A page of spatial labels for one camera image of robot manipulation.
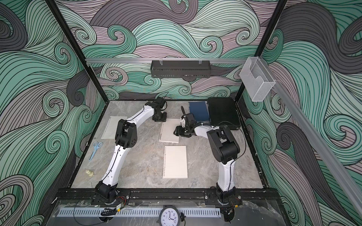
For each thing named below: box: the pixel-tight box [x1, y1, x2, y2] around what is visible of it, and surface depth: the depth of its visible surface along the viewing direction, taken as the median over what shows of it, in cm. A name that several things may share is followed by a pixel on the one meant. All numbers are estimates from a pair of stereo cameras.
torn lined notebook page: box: [100, 116, 128, 140], surface depth 103 cm
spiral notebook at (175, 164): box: [162, 145, 189, 179], surface depth 87 cm
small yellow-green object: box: [85, 169, 94, 177], surface depth 81 cm
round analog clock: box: [156, 205, 181, 226], surface depth 67 cm
